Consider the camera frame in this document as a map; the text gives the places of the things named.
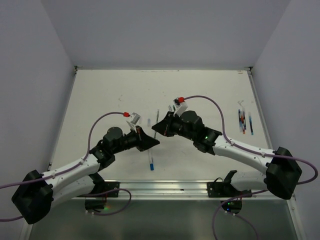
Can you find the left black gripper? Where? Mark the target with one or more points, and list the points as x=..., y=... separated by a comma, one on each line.
x=145, y=141

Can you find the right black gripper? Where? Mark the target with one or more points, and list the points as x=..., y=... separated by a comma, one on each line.
x=164, y=126

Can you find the clear grey pen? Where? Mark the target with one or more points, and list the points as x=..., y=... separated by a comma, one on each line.
x=156, y=121

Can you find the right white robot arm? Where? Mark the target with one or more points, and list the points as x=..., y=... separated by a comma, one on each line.
x=274, y=171

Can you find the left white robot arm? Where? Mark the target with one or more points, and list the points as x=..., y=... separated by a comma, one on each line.
x=40, y=192

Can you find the blue white pen far right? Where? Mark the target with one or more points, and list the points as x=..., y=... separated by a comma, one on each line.
x=251, y=123

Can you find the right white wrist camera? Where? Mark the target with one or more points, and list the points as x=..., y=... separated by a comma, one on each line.
x=180, y=106

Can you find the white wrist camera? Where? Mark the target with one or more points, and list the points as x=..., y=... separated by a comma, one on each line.
x=180, y=106
x=132, y=120

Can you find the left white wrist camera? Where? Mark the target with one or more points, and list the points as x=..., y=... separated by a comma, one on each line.
x=132, y=120

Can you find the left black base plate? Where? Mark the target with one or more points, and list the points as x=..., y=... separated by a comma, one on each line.
x=106, y=189

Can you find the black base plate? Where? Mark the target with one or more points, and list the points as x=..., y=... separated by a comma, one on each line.
x=106, y=189
x=223, y=190

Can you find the aluminium front rail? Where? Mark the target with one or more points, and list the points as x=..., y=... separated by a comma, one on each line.
x=162, y=187

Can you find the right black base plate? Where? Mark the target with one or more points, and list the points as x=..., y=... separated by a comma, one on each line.
x=223, y=190

